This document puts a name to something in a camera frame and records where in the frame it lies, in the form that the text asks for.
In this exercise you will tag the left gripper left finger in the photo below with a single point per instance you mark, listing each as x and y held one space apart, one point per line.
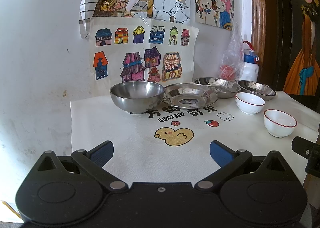
92 162

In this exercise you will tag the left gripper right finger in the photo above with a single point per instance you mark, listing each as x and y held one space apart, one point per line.
232 163

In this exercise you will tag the white red-rimmed bowl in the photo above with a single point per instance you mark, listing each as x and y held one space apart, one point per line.
249 103
278 123

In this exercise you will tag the deep steel bowl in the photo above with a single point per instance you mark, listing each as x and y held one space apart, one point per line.
136 97

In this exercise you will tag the shallow steel plate with sticker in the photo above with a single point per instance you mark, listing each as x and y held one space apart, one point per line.
189 95

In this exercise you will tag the white printed table mat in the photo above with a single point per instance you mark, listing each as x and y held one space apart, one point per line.
169 144

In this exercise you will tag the orange dress figure painting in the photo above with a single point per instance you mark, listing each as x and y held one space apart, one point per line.
303 76

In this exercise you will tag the white bottle blue red cap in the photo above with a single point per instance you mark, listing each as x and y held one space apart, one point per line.
251 60

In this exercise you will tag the clear plastic bag red item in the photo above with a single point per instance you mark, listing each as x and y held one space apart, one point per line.
232 61

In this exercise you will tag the houses drawing paper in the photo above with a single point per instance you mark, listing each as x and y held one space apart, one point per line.
138 49

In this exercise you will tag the brown wooden door frame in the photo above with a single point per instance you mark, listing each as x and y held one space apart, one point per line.
265 39

